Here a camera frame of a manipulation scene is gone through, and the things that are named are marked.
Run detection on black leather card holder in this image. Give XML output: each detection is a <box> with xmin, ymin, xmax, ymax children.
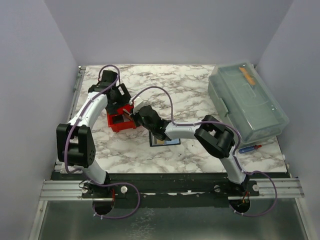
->
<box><xmin>149</xmin><ymin>132</ymin><xmax>181</xmax><ymax>147</ymax></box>

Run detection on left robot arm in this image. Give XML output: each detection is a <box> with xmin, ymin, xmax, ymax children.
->
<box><xmin>56</xmin><ymin>65</ymin><xmax>131</xmax><ymax>198</ymax></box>

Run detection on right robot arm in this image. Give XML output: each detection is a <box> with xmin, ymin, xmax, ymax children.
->
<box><xmin>131</xmin><ymin>105</ymin><xmax>249</xmax><ymax>196</ymax></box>

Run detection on cards in red bin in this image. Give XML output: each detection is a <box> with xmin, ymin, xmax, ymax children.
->
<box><xmin>122</xmin><ymin>108</ymin><xmax>133</xmax><ymax>121</ymax></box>

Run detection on red plastic bin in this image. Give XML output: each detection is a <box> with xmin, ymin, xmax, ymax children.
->
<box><xmin>106</xmin><ymin>104</ymin><xmax>137</xmax><ymax>133</ymax></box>

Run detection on green plastic storage box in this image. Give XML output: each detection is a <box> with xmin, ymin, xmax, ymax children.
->
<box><xmin>207</xmin><ymin>61</ymin><xmax>289</xmax><ymax>146</ymax></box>

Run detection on small blue object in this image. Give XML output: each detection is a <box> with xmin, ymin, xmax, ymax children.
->
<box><xmin>238</xmin><ymin>144</ymin><xmax>262</xmax><ymax>154</ymax></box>

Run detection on orange tool inside box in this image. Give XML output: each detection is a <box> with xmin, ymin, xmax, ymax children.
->
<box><xmin>238</xmin><ymin>67</ymin><xmax>256</xmax><ymax>86</ymax></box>

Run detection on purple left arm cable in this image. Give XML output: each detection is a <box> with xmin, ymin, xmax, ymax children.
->
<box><xmin>63</xmin><ymin>64</ymin><xmax>142</xmax><ymax>221</ymax></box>

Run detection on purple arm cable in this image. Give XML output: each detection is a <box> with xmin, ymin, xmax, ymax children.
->
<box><xmin>63</xmin><ymin>64</ymin><xmax>142</xmax><ymax>221</ymax></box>
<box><xmin>129</xmin><ymin>86</ymin><xmax>278</xmax><ymax>218</ymax></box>

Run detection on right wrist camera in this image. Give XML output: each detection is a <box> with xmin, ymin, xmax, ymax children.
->
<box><xmin>129</xmin><ymin>98</ymin><xmax>144</xmax><ymax>114</ymax></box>

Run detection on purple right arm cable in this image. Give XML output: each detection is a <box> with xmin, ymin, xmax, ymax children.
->
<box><xmin>129</xmin><ymin>86</ymin><xmax>278</xmax><ymax>218</ymax></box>

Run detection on aluminium rail frame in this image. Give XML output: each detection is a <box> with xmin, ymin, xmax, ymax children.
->
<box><xmin>27</xmin><ymin>65</ymin><xmax>311</xmax><ymax>240</ymax></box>

